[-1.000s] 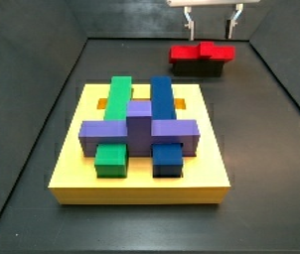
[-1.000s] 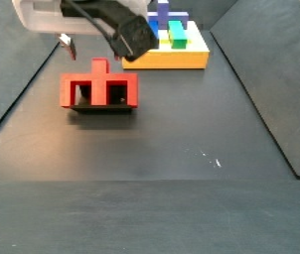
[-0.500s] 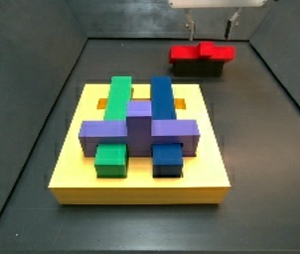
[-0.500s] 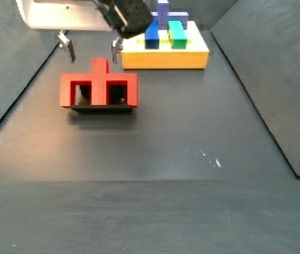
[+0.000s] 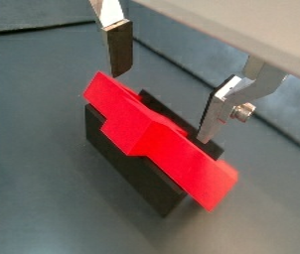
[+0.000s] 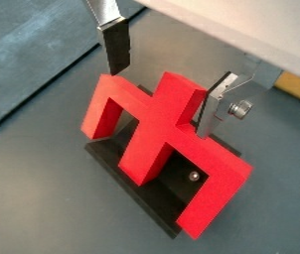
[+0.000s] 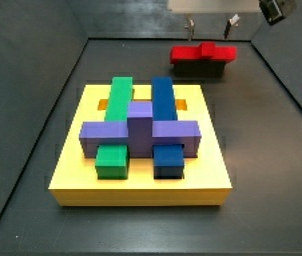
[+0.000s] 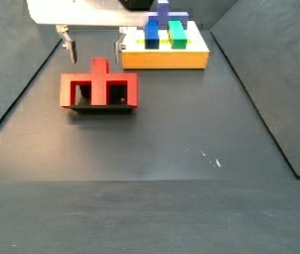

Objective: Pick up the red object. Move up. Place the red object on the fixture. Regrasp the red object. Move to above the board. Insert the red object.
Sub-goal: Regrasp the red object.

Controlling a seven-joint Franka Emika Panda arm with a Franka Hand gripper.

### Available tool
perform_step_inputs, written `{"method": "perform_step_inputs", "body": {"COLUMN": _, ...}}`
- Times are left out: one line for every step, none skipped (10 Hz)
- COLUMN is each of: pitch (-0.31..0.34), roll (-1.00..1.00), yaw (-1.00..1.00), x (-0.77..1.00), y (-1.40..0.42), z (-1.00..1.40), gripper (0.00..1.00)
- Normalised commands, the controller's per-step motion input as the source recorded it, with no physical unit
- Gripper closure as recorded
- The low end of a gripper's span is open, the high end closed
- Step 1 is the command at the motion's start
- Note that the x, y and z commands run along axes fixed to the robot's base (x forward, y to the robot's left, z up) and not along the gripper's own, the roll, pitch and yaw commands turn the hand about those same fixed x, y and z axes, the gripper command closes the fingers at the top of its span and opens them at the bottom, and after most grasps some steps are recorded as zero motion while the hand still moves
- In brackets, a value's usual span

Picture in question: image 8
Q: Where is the green rectangular block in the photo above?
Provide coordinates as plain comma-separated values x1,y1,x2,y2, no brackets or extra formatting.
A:
167,20,187,50

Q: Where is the blue rectangular block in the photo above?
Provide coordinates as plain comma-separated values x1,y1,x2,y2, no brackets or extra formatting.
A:
143,21,159,50

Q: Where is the purple cross-shaped block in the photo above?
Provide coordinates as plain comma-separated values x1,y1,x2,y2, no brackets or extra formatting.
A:
148,0,188,30

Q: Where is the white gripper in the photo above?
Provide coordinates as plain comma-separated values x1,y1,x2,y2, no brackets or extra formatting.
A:
26,0,149,64

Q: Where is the red E-shaped block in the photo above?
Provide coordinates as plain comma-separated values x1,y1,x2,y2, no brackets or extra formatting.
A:
60,58,137,108

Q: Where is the yellow wooden board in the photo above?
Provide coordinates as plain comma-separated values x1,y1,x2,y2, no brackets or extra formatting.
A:
120,21,210,69

